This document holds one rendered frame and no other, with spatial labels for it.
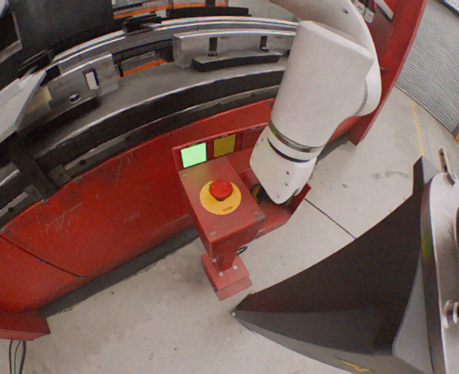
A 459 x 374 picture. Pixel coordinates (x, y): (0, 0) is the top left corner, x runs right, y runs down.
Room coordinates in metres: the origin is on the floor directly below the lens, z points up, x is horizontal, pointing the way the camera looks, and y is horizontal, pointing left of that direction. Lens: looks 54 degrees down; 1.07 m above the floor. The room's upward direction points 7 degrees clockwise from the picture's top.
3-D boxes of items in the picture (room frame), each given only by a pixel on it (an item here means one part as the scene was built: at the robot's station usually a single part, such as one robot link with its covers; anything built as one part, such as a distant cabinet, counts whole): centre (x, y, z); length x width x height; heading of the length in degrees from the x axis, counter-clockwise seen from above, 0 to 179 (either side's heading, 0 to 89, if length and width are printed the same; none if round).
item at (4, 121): (0.14, 0.41, 1.00); 0.26 x 0.18 x 0.01; 41
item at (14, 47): (0.25, 0.51, 1.13); 0.10 x 0.02 x 0.10; 131
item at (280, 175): (0.22, -0.08, 0.85); 0.10 x 0.07 x 0.11; 33
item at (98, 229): (0.65, -0.01, 0.42); 3.00 x 0.21 x 0.83; 131
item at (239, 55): (0.61, 0.01, 0.89); 0.30 x 0.05 x 0.03; 131
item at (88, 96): (0.24, 0.44, 0.89); 0.30 x 0.05 x 0.03; 131
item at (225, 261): (0.22, -0.02, 0.39); 0.05 x 0.05 x 0.54; 33
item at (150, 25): (0.63, 0.32, 1.01); 0.26 x 0.12 x 0.05; 41
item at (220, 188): (0.18, 0.01, 0.79); 0.04 x 0.04 x 0.04
